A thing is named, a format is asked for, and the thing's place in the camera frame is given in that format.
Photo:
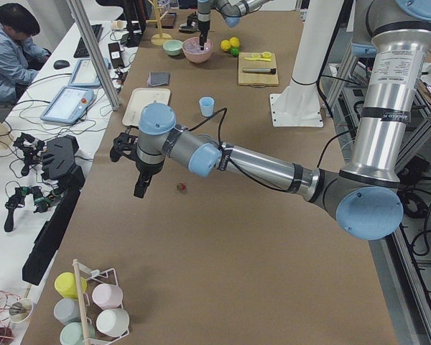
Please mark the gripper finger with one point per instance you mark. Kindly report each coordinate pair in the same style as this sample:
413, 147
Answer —
203, 39
141, 185

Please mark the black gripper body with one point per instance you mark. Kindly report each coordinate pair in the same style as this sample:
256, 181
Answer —
146, 168
202, 18

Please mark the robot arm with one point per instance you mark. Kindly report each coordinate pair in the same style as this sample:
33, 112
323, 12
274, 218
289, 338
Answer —
362, 196
230, 12

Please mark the pile of ice cubes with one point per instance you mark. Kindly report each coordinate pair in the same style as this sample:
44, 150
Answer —
192, 47

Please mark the light blue plastic cup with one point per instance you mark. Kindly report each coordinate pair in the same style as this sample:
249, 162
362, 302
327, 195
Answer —
206, 104

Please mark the white cup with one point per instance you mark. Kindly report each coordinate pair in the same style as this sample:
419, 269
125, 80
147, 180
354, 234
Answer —
113, 322

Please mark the grey cup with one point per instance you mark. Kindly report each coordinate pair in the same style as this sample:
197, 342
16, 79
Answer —
67, 311

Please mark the mint green cup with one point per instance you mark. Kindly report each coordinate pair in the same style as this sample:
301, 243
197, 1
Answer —
72, 334

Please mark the paper cup with whisk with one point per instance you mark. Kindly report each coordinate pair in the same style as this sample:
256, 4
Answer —
20, 311

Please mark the pink bowl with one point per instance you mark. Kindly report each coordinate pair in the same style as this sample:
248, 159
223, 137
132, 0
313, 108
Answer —
198, 58

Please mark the whole yellow lemon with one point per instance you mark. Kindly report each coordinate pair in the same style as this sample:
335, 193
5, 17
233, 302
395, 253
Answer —
225, 45

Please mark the green bowl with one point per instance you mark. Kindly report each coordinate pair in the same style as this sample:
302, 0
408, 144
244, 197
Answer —
173, 48

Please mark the green lime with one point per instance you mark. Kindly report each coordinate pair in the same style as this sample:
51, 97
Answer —
234, 51

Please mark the wooden mug tree stand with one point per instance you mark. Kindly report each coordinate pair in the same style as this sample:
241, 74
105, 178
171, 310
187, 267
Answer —
159, 10

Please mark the yellow plastic knife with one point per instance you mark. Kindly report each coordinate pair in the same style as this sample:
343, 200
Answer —
252, 57

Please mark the lemon half near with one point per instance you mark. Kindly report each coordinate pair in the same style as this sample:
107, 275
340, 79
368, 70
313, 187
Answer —
266, 54

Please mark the grey folded cloth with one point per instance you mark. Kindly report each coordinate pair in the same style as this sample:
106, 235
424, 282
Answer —
158, 79

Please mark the wooden cutting board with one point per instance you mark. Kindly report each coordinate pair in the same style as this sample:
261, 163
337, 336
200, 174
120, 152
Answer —
251, 79

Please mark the teach pendant near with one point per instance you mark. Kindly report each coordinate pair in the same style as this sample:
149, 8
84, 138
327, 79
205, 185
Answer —
68, 105

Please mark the teach pendant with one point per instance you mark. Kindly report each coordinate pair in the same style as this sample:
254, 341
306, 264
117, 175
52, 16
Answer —
68, 105
84, 75

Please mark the teach pendant far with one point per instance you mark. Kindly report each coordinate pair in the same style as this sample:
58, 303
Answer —
84, 75

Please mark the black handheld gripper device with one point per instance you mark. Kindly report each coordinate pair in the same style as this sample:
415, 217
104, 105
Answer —
17, 200

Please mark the black computer mouse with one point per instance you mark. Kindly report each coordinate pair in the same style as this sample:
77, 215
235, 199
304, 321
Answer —
60, 64

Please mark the person in blue jacket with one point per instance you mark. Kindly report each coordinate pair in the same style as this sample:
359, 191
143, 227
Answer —
20, 58

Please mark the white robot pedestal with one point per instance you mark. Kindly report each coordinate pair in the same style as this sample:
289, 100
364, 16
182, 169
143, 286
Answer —
299, 104

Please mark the aluminium frame post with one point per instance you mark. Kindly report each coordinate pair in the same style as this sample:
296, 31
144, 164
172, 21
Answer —
84, 26

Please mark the white wire cup rack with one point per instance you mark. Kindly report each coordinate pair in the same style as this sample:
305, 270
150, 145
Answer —
90, 279

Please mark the wooden rack handle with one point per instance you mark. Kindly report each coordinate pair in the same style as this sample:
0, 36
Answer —
86, 330

